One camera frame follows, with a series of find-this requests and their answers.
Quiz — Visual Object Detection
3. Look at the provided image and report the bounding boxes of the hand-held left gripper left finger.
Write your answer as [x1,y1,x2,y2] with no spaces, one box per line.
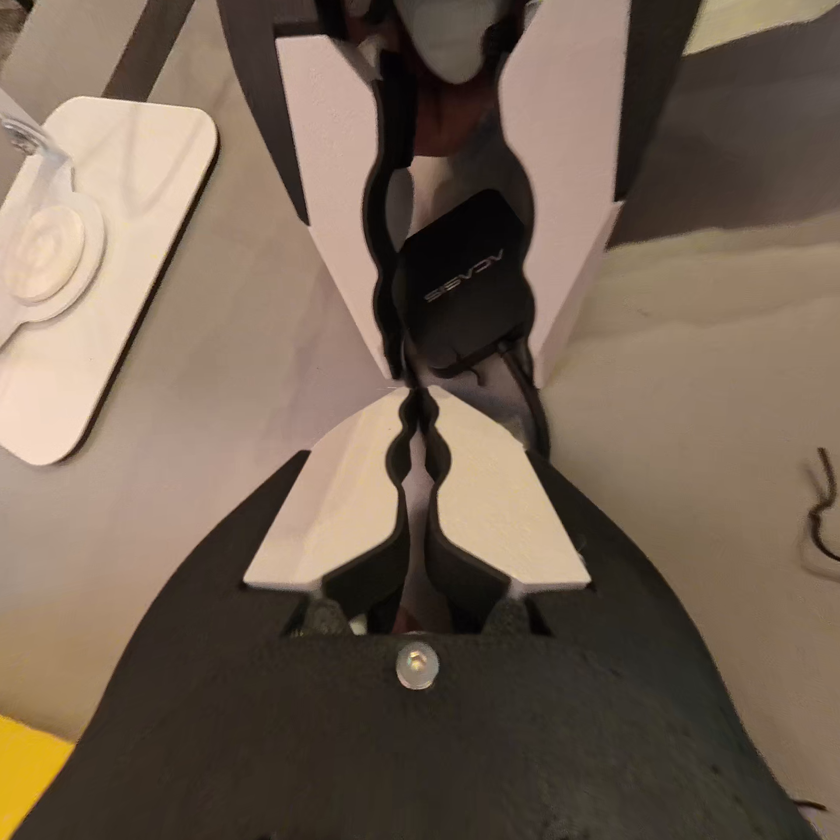
[243,388,416,594]

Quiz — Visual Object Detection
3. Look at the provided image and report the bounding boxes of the yellow plastic bin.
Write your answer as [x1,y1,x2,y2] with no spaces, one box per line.
[0,716,76,840]

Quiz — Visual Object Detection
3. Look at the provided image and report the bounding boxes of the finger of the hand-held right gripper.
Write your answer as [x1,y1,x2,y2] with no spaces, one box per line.
[273,32,403,384]
[497,0,634,388]

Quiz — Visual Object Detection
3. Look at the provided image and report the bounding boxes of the black adapter with thin cable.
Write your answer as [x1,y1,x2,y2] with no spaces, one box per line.
[392,191,552,454]

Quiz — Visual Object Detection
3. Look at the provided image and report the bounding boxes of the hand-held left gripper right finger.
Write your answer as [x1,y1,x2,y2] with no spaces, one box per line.
[423,388,592,594]

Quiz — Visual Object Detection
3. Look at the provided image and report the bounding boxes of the white stand base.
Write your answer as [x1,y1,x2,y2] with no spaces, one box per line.
[0,95,220,468]

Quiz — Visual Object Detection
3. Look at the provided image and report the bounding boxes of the thin dark wire tie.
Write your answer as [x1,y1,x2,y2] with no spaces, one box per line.
[801,447,840,568]

